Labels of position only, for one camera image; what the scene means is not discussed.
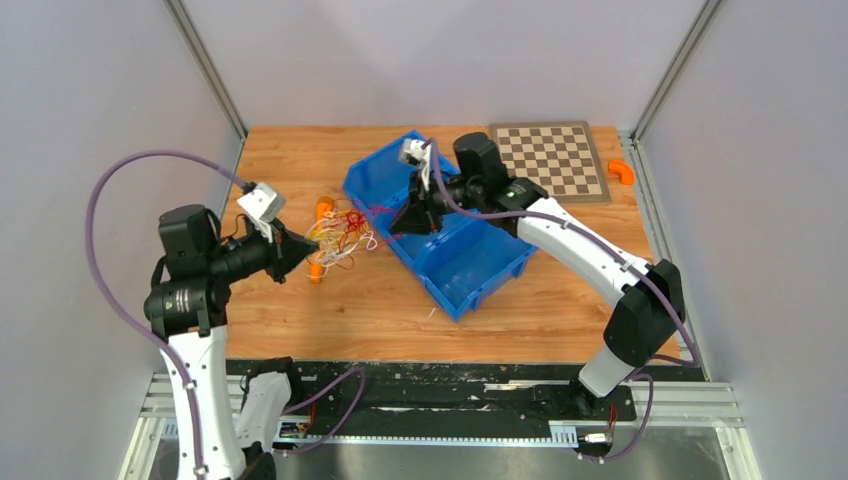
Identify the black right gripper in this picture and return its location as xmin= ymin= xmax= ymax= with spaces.
xmin=390 ymin=168 xmax=483 ymax=235

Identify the red cable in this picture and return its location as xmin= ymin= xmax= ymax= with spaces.
xmin=331 ymin=201 xmax=399 ymax=250

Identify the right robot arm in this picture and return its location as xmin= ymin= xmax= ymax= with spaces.
xmin=389 ymin=132 xmax=685 ymax=418

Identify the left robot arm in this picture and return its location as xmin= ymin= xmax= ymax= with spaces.
xmin=144 ymin=204 xmax=318 ymax=479

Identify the blue plastic compartment bin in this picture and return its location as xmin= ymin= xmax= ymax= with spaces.
xmin=342 ymin=129 xmax=539 ymax=325

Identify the orange cylindrical toy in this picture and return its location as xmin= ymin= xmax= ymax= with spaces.
xmin=308 ymin=196 xmax=335 ymax=284

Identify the wooden chessboard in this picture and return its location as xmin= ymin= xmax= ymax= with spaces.
xmin=489 ymin=121 xmax=611 ymax=204

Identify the orange curved piece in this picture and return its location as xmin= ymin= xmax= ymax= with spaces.
xmin=608 ymin=159 xmax=635 ymax=186

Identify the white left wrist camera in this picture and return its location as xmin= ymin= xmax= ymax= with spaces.
xmin=237 ymin=182 xmax=286 ymax=224

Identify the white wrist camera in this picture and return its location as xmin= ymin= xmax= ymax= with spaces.
xmin=399 ymin=138 xmax=431 ymax=168
xmin=237 ymin=182 xmax=286 ymax=224

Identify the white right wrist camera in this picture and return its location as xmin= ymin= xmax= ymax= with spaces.
xmin=399 ymin=138 xmax=431 ymax=168

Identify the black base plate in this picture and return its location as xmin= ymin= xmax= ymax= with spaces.
xmin=225 ymin=358 xmax=707 ymax=442

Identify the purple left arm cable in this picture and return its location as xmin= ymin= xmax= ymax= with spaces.
xmin=85 ymin=150 xmax=367 ymax=480

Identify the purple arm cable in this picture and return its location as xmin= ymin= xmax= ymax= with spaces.
xmin=423 ymin=137 xmax=700 ymax=463
xmin=85 ymin=150 xmax=367 ymax=480

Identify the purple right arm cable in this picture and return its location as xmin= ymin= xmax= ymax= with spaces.
xmin=423 ymin=137 xmax=700 ymax=463

